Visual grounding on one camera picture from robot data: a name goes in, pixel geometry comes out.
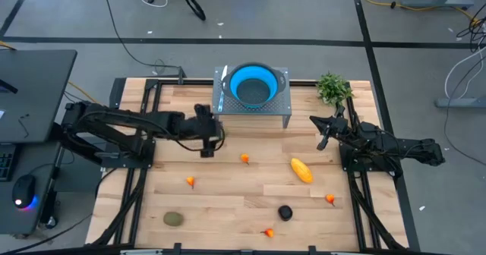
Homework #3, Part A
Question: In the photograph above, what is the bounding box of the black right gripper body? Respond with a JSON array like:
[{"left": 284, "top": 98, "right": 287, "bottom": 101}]
[{"left": 317, "top": 105, "right": 350, "bottom": 152}]

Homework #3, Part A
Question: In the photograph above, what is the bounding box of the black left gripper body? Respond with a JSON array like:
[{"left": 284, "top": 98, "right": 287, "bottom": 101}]
[{"left": 181, "top": 102, "right": 226, "bottom": 159}]

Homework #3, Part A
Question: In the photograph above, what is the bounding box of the dark black round fruit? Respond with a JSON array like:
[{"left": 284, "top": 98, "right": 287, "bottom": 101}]
[{"left": 277, "top": 204, "right": 294, "bottom": 222}]

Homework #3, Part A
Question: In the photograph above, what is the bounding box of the brown green kiwi fruit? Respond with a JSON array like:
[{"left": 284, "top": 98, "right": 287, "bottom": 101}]
[{"left": 163, "top": 211, "right": 185, "bottom": 228}]

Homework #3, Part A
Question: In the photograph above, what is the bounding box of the small green potted plant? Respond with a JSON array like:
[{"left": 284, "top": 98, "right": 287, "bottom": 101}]
[{"left": 315, "top": 71, "right": 354, "bottom": 107}]

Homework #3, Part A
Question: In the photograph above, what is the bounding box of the grey perforated metal stand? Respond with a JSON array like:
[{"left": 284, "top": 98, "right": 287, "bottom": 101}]
[{"left": 210, "top": 65, "right": 292, "bottom": 130}]

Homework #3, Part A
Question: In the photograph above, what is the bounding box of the blue collapsible colander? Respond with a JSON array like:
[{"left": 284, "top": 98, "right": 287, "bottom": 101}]
[{"left": 221, "top": 61, "right": 286, "bottom": 109}]

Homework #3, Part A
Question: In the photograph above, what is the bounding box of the black desk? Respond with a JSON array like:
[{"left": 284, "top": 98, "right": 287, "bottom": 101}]
[{"left": 0, "top": 49, "right": 78, "bottom": 236}]

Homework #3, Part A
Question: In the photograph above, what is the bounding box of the black computer mouse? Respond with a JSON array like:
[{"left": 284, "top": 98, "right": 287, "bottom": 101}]
[{"left": 11, "top": 174, "right": 38, "bottom": 210}]

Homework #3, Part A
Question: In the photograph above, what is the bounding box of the black keyboard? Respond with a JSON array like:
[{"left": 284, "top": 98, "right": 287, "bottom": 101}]
[{"left": 0, "top": 143, "right": 16, "bottom": 183}]

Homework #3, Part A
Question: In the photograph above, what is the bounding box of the black aluminium table frame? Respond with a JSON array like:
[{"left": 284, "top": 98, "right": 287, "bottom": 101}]
[{"left": 86, "top": 67, "right": 421, "bottom": 255}]

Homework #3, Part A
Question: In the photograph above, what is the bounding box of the long black floor cable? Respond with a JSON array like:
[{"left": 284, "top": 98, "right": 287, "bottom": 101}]
[
  {"left": 101, "top": 0, "right": 182, "bottom": 72},
  {"left": 0, "top": 212, "right": 95, "bottom": 255},
  {"left": 443, "top": 53, "right": 486, "bottom": 168}
]

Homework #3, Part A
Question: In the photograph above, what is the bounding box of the black cable loop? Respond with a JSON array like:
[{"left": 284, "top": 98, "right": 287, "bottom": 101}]
[{"left": 183, "top": 0, "right": 207, "bottom": 22}]

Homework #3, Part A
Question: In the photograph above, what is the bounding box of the yellow floor cable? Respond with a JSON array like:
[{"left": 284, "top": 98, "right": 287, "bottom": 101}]
[
  {"left": 67, "top": 80, "right": 100, "bottom": 105},
  {"left": 362, "top": 0, "right": 481, "bottom": 27}
]

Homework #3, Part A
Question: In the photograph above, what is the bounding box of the white floor cable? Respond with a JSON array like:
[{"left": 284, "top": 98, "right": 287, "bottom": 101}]
[{"left": 443, "top": 45, "right": 486, "bottom": 100}]

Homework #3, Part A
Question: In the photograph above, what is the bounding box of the tangled black cable bundle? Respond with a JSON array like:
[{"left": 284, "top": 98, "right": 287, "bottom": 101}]
[{"left": 455, "top": 14, "right": 486, "bottom": 54}]

